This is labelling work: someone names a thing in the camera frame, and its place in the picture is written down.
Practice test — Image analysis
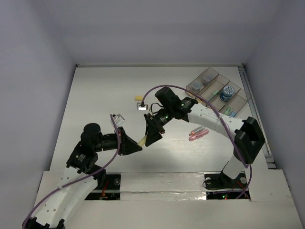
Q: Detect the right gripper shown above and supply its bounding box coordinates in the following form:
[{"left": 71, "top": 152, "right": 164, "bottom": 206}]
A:
[{"left": 144, "top": 105, "right": 173, "bottom": 147}]

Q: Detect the yellow highlighter body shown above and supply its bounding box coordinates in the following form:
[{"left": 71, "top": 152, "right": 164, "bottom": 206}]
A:
[{"left": 138, "top": 135, "right": 147, "bottom": 147}]

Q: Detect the yellow marker cap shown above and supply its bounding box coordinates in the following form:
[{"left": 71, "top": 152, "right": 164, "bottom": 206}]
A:
[{"left": 134, "top": 96, "right": 142, "bottom": 102}]

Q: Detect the paperclip jar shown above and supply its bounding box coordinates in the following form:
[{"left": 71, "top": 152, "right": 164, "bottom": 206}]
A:
[
  {"left": 201, "top": 75, "right": 214, "bottom": 86},
  {"left": 192, "top": 81, "right": 203, "bottom": 93}
]

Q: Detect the blue lid pin jar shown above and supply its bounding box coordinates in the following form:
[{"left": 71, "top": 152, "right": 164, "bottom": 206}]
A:
[{"left": 220, "top": 85, "right": 235, "bottom": 102}]

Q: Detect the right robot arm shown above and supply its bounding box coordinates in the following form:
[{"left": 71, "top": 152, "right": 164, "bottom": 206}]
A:
[{"left": 144, "top": 85, "right": 265, "bottom": 187}]

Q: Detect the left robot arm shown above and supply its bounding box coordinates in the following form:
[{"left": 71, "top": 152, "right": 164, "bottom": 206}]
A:
[{"left": 22, "top": 123, "right": 142, "bottom": 229}]

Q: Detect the grey orange highlighter pen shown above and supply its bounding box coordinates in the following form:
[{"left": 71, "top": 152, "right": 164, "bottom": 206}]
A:
[{"left": 189, "top": 126, "right": 205, "bottom": 135}]

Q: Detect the pink highlighter pen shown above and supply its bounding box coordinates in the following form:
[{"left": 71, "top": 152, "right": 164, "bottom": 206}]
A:
[{"left": 188, "top": 129, "right": 209, "bottom": 142}]

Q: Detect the clear compartment organizer tray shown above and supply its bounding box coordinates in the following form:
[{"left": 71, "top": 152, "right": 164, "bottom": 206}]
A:
[{"left": 186, "top": 67, "right": 252, "bottom": 117}]

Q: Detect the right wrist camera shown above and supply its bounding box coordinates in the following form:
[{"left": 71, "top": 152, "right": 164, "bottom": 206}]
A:
[{"left": 136, "top": 102, "right": 150, "bottom": 112}]

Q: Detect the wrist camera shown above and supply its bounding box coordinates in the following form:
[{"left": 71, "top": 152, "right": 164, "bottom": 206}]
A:
[
  {"left": 136, "top": 102, "right": 150, "bottom": 112},
  {"left": 111, "top": 114, "right": 125, "bottom": 127}
]

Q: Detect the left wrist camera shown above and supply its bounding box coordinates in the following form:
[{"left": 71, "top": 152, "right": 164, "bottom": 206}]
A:
[{"left": 111, "top": 114, "right": 125, "bottom": 127}]

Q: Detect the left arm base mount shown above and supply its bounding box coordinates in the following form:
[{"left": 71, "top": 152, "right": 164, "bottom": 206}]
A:
[{"left": 85, "top": 174, "right": 121, "bottom": 201}]

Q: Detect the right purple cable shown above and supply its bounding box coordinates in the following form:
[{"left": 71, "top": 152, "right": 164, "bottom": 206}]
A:
[{"left": 142, "top": 84, "right": 252, "bottom": 200}]

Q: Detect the purple cable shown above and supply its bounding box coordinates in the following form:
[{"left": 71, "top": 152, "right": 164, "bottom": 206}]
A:
[
  {"left": 142, "top": 84, "right": 252, "bottom": 200},
  {"left": 21, "top": 114, "right": 120, "bottom": 229}
]

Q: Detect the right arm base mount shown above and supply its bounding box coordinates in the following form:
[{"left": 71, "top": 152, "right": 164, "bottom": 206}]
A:
[{"left": 203, "top": 173, "right": 251, "bottom": 200}]

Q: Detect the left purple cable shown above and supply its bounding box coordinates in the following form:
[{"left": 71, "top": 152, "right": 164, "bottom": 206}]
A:
[{"left": 21, "top": 114, "right": 120, "bottom": 229}]

